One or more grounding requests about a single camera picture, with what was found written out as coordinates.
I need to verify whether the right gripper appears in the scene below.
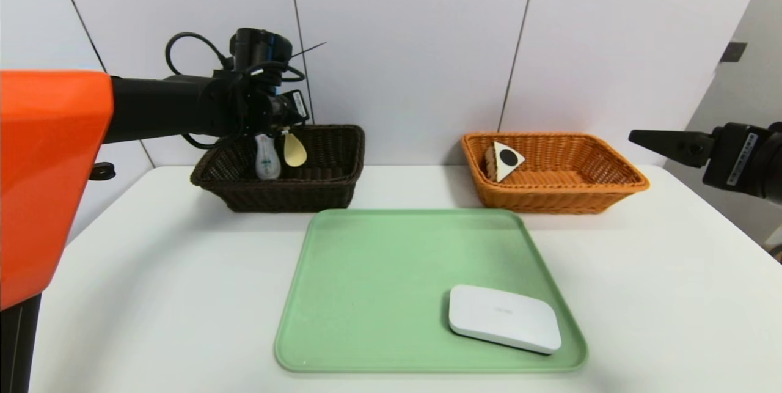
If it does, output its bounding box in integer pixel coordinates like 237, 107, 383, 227
627, 122, 782, 205

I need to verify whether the chocolate blueberry cake slice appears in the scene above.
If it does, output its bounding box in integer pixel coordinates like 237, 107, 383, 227
484, 141, 526, 183

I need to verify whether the white rectangular case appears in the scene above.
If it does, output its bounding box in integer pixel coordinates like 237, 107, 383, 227
449, 284, 563, 355

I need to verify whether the clear lotion bottle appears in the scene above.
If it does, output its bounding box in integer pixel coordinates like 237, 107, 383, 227
254, 134, 282, 181

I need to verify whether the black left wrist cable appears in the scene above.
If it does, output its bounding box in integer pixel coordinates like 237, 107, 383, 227
165, 32, 236, 76

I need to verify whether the green plastic tray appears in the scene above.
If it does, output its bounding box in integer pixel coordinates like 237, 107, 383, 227
274, 208, 588, 374

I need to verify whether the dark square wall fixture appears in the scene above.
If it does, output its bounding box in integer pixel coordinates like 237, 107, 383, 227
718, 42, 747, 64

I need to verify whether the orange wicker basket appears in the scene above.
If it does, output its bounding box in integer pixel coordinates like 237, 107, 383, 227
460, 131, 649, 215

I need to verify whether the dark brown wicker basket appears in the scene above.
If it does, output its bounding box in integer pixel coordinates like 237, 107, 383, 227
191, 124, 366, 213

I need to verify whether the blue and yellow spoon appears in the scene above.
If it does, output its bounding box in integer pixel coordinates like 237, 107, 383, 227
283, 130, 308, 168

